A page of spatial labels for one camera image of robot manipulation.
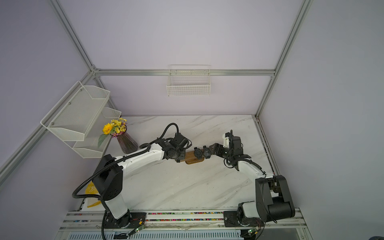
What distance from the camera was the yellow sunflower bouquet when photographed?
0.81 meters

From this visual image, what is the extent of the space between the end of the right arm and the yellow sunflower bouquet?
0.54 meters

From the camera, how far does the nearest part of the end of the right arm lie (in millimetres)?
686
